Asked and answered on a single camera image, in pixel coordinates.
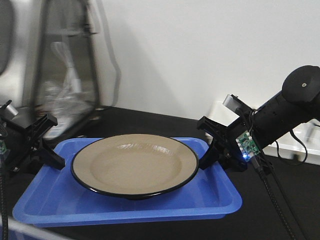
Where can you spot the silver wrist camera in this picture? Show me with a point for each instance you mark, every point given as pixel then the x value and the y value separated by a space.
pixel 8 109
pixel 233 103

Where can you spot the blue plastic tray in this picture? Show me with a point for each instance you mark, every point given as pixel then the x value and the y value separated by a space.
pixel 55 199

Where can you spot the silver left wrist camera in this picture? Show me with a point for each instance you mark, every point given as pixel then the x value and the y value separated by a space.
pixel 8 109

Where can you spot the green right circuit board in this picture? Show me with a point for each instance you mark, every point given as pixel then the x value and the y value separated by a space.
pixel 247 146

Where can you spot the green circuit board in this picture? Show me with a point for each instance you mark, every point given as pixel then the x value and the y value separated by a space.
pixel 3 148
pixel 247 146

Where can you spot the right white storage bin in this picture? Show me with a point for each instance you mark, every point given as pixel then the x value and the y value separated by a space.
pixel 286 146

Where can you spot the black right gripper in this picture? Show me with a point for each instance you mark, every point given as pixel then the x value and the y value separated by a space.
pixel 227 138

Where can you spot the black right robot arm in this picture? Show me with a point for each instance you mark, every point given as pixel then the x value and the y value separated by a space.
pixel 298 102

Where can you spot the beige plate with black rim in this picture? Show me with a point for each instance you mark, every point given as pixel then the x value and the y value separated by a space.
pixel 134 166

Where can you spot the green left circuit board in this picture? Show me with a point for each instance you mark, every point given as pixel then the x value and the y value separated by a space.
pixel 3 148

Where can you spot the glass door cabinet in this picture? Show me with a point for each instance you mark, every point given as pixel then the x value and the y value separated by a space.
pixel 75 73

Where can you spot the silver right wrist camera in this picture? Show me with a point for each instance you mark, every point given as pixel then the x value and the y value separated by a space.
pixel 233 103

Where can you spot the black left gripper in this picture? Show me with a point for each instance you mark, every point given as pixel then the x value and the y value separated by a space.
pixel 21 144

